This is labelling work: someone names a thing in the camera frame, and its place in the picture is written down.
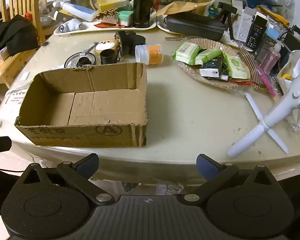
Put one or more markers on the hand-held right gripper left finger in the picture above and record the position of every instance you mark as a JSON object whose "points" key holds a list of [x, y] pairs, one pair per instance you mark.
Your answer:
{"points": [[88, 166]]}

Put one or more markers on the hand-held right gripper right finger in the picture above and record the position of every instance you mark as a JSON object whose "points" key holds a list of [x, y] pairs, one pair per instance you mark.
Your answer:
{"points": [[207, 167]]}

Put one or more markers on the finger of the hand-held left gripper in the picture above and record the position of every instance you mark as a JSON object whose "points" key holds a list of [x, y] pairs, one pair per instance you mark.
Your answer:
{"points": [[0, 144]]}

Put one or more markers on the brown cardboard box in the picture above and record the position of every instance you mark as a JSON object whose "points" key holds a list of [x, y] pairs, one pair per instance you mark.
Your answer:
{"points": [[90, 105]]}

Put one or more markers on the shiba dog shaped case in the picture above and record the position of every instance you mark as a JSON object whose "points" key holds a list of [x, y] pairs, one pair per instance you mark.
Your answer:
{"points": [[107, 45]]}

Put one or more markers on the black tape roll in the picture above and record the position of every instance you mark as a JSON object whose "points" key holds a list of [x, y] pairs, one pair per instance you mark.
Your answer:
{"points": [[121, 42]]}

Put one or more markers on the printed paper sheet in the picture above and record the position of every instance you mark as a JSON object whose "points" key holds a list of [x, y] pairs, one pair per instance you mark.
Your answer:
{"points": [[16, 97]]}

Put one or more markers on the white gimbal tripod stick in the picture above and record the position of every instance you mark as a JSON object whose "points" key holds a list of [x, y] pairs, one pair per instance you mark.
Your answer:
{"points": [[272, 112]]}

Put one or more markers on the black packet with blue figure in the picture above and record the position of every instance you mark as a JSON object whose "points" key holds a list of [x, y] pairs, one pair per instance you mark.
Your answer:
{"points": [[211, 68]]}

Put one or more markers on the green white leaf print packet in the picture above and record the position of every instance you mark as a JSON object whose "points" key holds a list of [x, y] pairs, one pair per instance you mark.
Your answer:
{"points": [[236, 66]]}

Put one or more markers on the round metal lid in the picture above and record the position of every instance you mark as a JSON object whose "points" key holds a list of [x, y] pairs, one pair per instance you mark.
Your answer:
{"points": [[73, 60]]}

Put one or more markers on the black cloth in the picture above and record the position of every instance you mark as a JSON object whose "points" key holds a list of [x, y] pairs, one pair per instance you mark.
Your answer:
{"points": [[12, 35]]}

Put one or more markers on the small dark round object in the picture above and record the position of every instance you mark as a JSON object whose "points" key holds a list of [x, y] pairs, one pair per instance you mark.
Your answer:
{"points": [[45, 43]]}

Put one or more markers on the small black cylinder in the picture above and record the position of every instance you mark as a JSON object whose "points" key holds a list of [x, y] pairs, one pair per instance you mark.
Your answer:
{"points": [[108, 57]]}

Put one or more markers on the slim green wipes packet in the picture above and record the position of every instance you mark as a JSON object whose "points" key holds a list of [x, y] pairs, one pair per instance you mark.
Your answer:
{"points": [[207, 55]]}

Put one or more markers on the striped brown ribbon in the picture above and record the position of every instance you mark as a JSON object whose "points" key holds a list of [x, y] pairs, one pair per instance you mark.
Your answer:
{"points": [[250, 62]]}

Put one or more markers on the large green wipes packet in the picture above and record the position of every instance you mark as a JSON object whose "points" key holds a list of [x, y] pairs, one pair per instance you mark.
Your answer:
{"points": [[187, 52]]}

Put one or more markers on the silver metal clip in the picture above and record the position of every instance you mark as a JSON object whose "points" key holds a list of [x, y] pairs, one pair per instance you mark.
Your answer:
{"points": [[89, 49]]}

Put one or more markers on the fluted paper plate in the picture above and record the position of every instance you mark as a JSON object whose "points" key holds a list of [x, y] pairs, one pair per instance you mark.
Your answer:
{"points": [[215, 45]]}

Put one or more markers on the orange and white bottle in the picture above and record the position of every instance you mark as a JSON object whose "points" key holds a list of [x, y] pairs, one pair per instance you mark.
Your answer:
{"points": [[152, 54]]}

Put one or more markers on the pink liquid bottle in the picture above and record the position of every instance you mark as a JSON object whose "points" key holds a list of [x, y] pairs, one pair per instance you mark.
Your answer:
{"points": [[270, 57]]}

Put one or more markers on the metal chopsticks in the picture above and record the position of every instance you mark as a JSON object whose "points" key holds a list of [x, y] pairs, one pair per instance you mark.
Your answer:
{"points": [[173, 38]]}

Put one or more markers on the white plastic bag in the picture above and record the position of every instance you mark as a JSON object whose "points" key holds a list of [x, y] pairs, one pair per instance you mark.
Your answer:
{"points": [[292, 62]]}

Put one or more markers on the white rolled sock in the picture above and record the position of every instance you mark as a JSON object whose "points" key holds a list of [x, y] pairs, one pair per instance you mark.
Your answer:
{"points": [[70, 25]]}

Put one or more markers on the red packet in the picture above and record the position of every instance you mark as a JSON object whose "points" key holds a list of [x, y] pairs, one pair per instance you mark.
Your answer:
{"points": [[106, 25]]}

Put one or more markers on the dark grey zip case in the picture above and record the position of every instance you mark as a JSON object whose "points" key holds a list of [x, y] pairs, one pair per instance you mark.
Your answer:
{"points": [[195, 25]]}

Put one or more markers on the black product box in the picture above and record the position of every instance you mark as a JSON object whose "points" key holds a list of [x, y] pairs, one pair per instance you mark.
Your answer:
{"points": [[256, 31]]}

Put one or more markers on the wooden chair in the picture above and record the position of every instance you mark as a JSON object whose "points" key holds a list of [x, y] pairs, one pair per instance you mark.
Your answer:
{"points": [[20, 0]]}

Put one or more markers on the white product box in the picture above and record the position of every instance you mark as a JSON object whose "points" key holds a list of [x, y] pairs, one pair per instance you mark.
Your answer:
{"points": [[243, 22]]}

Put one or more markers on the crinkled brown paper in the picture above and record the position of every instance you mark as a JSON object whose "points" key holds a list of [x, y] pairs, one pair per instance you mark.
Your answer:
{"points": [[106, 15]]}

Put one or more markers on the green and pink box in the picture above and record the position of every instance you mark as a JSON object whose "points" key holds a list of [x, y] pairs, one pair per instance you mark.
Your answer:
{"points": [[125, 17]]}

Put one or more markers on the white lotion bottle blue label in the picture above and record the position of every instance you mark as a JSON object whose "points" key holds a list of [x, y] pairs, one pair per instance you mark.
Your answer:
{"points": [[76, 10]]}

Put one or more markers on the blue duck toy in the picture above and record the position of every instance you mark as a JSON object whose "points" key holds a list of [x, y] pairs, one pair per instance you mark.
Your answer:
{"points": [[213, 10]]}

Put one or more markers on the black webcam on tripod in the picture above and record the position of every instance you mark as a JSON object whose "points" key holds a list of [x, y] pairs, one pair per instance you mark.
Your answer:
{"points": [[227, 7]]}

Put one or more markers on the brown paper envelope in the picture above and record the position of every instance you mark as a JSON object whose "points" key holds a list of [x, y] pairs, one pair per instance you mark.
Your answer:
{"points": [[182, 7]]}

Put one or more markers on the yellow cardboard box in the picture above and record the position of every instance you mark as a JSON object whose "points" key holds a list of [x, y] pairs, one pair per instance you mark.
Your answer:
{"points": [[112, 3]]}

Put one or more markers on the yellow cloth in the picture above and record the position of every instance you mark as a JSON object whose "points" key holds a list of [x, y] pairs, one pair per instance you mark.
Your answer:
{"points": [[275, 15]]}

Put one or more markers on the black thermos bottle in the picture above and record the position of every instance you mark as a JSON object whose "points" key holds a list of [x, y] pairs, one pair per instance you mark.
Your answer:
{"points": [[142, 5]]}

